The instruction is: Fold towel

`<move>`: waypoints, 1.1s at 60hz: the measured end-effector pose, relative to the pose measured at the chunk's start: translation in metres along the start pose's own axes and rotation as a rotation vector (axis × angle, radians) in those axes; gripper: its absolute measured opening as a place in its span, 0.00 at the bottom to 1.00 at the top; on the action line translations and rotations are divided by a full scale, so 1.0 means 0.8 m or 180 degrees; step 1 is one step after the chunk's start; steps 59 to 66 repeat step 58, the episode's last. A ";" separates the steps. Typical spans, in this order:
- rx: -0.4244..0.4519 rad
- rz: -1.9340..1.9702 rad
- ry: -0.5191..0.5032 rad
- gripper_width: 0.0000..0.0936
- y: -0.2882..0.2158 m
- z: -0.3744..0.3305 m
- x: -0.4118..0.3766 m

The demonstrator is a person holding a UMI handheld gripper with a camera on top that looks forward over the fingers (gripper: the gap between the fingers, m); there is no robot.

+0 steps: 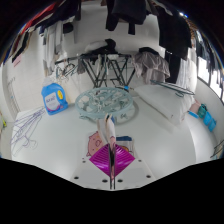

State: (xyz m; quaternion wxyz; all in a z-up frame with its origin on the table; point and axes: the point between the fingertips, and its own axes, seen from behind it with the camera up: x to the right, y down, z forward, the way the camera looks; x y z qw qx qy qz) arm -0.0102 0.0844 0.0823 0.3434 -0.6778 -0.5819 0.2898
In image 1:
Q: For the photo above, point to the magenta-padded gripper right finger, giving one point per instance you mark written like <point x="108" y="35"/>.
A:
<point x="124" y="160"/>

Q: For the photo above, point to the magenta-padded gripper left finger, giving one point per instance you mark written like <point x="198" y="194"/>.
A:
<point x="100" y="160"/>

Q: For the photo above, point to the cartoon print towel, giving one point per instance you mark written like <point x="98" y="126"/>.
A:
<point x="106" y="130"/>

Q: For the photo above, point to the round pale blue peg hanger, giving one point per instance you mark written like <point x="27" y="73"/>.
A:
<point x="100" y="103"/>

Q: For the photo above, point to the white oblong cushion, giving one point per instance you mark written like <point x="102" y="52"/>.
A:
<point x="166" y="103"/>

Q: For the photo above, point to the blue detergent bottle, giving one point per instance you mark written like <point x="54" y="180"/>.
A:
<point x="53" y="98"/>

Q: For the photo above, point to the teal clothes hanger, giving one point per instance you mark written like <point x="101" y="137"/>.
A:
<point x="173" y="87"/>

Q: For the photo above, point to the pink cloth item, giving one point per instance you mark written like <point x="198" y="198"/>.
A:
<point x="195" y="107"/>

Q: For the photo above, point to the black folding drying rack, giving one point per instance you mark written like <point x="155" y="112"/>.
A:
<point x="100" y="68"/>

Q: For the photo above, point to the teal cloth bundle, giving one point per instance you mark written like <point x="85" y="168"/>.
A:
<point x="208" y="118"/>

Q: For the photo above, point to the grey garment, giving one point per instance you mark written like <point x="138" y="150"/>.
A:
<point x="151" y="65"/>

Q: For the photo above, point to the white folded cloth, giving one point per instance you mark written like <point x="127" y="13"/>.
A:
<point x="96" y="46"/>

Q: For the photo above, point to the white hanging garments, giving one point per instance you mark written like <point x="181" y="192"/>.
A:
<point x="53" y="43"/>

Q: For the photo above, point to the row of dark hanging garments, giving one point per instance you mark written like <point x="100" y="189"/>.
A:
<point x="173" y="30"/>

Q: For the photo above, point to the row of colourful hanging garments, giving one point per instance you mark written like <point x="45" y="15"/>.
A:
<point x="18" y="43"/>

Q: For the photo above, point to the red hanging garment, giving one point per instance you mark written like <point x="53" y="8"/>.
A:
<point x="40" y="16"/>

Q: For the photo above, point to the pink wall sign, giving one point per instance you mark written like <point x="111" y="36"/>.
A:
<point x="17" y="60"/>

